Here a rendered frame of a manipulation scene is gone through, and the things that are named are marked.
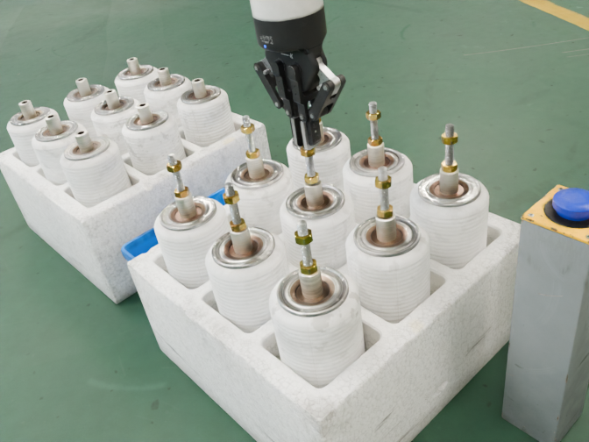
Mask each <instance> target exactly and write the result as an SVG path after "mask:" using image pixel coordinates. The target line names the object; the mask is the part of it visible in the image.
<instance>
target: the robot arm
mask: <svg viewBox="0 0 589 442"><path fill-rule="evenodd" d="M250 3H251V8H252V17H253V23H254V27H255V32H256V37H257V42H258V44H259V46H260V47H261V48H263V49H265V56H266V57H265V58H264V59H263V60H261V61H258V62H256V63H254V69H255V71H256V73H257V74H258V76H259V79H260V80H261V81H262V83H263V85H264V87H265V88H266V91H267V93H268V94H269V96H270V97H271V99H272V100H273V103H274V105H275V106H276V108H278V109H280V108H283V109H284V110H285V112H286V114H287V116H288V117H289V118H290V124H291V130H292V135H293V137H294V143H295V144H296V145H297V146H303V147H304V148H305V149H308V150H311V149H312V148H314V147H316V146H318V145H319V144H320V141H321V138H322V137H321V131H320V124H319V118H321V117H322V116H324V115H326V114H329V113H331V111H332V109H333V107H334V105H335V103H336V101H337V99H338V97H339V95H340V93H341V91H342V89H343V87H344V85H345V83H346V79H345V77H344V75H342V74H339V75H334V74H333V73H332V72H331V71H330V70H329V69H328V68H327V63H328V62H327V58H326V56H325V54H324V51H323V40H324V38H325V36H326V34H327V27H326V19H325V11H324V4H323V0H250ZM276 87H277V89H278V92H277V90H276ZM278 93H279V94H278ZM308 101H310V105H311V107H309V108H308Z"/></svg>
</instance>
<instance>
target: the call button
mask: <svg viewBox="0 0 589 442"><path fill-rule="evenodd" d="M552 206H553V208H554V209H555V210H556V211H557V214H558V215H559V216H560V217H563V218H565V219H568V220H572V221H583V220H587V219H588V218H589V191H588V190H585V189H577V188H569V189H562V190H559V191H558V192H557V193H556V194H555V195H554V196H553V201H552Z"/></svg>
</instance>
